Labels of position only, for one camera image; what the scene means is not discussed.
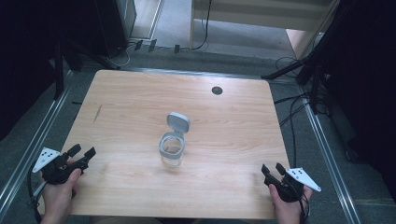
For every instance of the clear jar with grey lid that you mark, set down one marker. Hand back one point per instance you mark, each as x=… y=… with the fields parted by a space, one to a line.
x=174 y=140

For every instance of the black metal stand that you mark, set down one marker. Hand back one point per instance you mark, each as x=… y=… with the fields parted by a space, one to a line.
x=317 y=59
x=74 y=46

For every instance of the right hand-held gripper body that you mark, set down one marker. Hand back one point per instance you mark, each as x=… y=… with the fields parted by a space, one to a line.
x=292 y=183

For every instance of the person's left hand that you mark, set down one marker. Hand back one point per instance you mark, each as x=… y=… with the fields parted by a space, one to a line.
x=59 y=194

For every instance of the person's right hand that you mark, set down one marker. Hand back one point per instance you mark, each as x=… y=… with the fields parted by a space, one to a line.
x=288 y=207

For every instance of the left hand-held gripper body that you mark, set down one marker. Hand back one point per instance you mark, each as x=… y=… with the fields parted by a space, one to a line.
x=53 y=168

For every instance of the aluminium floor rail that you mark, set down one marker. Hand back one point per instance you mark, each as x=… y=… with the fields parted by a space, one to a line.
x=330 y=158
x=31 y=146

